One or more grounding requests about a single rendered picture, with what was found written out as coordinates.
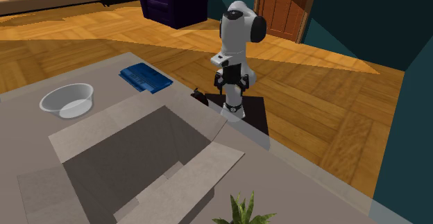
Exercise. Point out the small dark brown object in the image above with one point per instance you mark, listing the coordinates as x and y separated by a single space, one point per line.
200 97

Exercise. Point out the black robot stand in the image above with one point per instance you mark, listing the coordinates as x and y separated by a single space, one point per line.
255 115

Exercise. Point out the blue book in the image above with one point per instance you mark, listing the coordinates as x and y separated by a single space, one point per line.
145 77

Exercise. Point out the white bowl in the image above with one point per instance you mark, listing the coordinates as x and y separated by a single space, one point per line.
67 103

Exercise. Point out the green plant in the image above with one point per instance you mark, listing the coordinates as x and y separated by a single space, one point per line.
242 211

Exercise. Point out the brown wooden door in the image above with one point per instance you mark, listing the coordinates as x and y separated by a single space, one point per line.
282 8

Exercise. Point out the dark purple armchair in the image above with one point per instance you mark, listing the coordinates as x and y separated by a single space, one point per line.
172 2

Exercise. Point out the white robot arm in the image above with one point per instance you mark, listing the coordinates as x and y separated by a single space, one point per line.
236 30

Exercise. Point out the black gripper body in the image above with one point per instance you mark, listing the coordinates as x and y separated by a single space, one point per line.
231 74

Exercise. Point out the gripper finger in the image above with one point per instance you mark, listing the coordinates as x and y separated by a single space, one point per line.
219 81
245 82

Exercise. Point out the open cardboard box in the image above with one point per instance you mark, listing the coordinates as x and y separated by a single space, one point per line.
135 149

